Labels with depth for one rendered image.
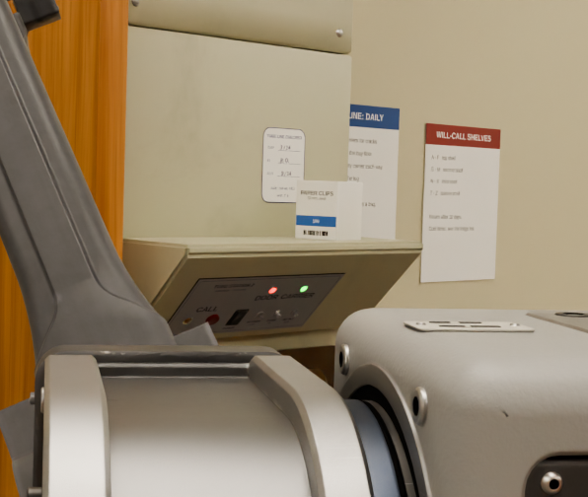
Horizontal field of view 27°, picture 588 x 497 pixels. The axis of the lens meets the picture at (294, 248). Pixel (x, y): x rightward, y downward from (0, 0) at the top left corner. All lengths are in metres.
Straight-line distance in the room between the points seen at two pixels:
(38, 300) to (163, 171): 0.66
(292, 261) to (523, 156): 1.24
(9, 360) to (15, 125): 0.59
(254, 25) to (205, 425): 0.98
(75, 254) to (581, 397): 0.32
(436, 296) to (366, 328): 1.81
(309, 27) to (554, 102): 1.17
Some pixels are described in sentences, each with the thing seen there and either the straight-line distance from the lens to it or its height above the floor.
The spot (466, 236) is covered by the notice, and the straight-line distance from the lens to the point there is 2.24.
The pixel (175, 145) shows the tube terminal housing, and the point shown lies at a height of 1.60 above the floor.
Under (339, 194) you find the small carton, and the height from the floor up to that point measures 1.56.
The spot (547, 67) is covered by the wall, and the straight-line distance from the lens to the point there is 2.43.
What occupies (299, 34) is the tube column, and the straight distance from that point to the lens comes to 1.34.
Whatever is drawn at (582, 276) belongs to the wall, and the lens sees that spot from 2.55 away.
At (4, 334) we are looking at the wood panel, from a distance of 1.18.
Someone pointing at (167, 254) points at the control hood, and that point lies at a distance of 1.11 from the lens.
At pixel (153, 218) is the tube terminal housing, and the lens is 1.20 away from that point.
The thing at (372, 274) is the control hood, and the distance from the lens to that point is 1.29.
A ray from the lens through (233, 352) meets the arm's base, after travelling 0.41.
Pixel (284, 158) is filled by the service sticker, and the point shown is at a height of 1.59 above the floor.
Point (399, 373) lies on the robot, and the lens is 0.33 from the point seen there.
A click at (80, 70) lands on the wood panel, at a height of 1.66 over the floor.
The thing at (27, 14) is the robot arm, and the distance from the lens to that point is 0.78.
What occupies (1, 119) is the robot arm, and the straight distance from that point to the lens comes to 0.61.
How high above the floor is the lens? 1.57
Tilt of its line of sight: 3 degrees down
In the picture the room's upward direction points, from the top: 2 degrees clockwise
